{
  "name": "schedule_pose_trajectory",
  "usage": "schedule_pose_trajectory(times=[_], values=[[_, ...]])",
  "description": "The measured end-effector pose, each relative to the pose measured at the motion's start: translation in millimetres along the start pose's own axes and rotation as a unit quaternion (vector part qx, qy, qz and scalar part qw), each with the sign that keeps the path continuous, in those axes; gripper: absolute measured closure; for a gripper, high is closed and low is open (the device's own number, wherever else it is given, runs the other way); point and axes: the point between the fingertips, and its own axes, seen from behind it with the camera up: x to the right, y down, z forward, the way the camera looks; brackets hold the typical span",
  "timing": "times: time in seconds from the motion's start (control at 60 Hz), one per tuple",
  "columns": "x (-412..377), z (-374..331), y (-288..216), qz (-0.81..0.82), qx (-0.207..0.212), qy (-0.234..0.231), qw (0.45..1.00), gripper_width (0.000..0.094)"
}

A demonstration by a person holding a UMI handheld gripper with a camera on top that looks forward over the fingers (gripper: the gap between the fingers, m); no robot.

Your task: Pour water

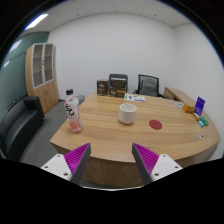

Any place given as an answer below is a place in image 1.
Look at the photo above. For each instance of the light blue small pack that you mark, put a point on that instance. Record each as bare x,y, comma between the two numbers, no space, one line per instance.
200,124

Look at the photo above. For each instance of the ceiling light panels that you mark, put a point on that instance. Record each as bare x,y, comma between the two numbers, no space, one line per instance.
36,20

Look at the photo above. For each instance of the flat round red coaster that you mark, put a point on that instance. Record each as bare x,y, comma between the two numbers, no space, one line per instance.
155,124

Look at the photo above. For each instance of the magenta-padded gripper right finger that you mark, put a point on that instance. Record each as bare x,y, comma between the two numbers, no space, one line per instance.
145,157

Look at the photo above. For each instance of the small dark brown box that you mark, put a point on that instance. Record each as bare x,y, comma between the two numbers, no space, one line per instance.
102,87

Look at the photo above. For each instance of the white printed leaflet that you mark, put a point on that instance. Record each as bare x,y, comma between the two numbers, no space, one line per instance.
134,97

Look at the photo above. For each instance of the round white disc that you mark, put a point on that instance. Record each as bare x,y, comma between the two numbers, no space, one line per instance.
177,104

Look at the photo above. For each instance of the clear drink bottle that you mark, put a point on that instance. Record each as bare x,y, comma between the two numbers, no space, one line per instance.
73,113

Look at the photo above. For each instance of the black mesh office chair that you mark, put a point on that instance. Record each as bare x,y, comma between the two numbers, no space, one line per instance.
148,86

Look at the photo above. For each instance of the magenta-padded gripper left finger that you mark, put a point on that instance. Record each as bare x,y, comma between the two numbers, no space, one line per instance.
79,156

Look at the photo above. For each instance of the purple standing card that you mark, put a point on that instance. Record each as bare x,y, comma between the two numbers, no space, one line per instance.
199,106

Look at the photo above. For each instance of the low wooden side desk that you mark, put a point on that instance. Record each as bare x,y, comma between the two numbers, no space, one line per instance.
176,94

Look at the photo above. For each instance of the wooden glass-door shelf cabinet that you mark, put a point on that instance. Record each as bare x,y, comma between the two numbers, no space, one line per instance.
45,90

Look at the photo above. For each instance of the white ceramic mug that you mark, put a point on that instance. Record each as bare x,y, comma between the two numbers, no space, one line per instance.
127,114

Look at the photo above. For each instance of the green small pack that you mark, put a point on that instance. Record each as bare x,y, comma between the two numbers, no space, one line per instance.
204,121

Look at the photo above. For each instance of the grey mesh waste bin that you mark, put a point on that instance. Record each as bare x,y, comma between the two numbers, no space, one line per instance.
81,99

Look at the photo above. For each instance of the orange cardboard box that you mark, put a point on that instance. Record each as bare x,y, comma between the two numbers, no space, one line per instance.
188,108

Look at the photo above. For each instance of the black leather sofa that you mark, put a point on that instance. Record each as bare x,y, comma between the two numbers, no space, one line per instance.
18,126

